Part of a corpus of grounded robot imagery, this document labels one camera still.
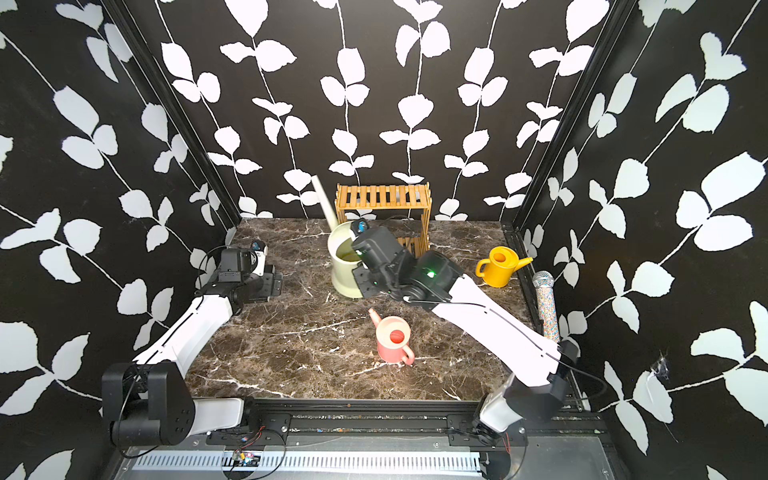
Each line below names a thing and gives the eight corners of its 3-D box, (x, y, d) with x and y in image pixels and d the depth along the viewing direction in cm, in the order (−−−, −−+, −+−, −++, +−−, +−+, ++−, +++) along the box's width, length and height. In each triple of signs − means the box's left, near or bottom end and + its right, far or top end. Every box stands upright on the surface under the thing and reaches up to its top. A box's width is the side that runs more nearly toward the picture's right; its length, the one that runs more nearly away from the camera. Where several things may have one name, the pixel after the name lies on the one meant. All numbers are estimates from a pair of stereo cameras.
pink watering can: (383, 374, 85) (382, 360, 76) (372, 326, 94) (370, 309, 85) (414, 366, 87) (417, 351, 77) (400, 320, 96) (401, 301, 87)
